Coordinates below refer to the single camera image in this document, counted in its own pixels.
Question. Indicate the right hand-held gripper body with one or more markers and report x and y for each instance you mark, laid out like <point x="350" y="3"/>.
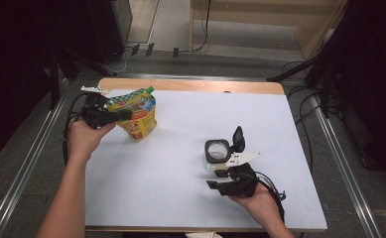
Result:
<point x="243" y="181"/>

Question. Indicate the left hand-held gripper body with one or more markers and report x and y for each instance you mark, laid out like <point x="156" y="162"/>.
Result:
<point x="96" y="114"/>

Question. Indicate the colourful snack bag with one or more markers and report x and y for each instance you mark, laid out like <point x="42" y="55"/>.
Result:
<point x="141" y="112"/>

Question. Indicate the glass jar with black lid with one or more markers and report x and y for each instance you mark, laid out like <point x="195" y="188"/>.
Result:
<point x="210" y="155"/>

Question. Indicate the person's left hand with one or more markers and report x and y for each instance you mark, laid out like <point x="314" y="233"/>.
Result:
<point x="83" y="140"/>

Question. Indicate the person's right hand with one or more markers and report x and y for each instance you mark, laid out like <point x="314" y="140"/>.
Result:
<point x="263" y="206"/>

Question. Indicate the black metal stand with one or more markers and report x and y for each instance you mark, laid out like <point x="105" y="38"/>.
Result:
<point x="53" y="82"/>
<point x="293" y="70"/>

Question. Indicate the small black block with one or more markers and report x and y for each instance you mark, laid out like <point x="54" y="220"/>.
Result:
<point x="176" y="52"/>
<point x="135" y="49"/>
<point x="149" y="49"/>

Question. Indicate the black cabinet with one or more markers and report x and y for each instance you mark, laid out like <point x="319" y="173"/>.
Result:
<point x="107" y="29"/>

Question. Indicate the dark curtain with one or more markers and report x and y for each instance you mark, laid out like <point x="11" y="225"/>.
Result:
<point x="12" y="66"/>
<point x="375" y="82"/>

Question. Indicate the aluminium floor rail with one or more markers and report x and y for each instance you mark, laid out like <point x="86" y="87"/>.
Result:
<point x="346" y="172"/>
<point x="22" y="178"/>

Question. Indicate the light wooden frame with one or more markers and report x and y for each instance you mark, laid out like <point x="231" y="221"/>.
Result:
<point x="316" y="36"/>

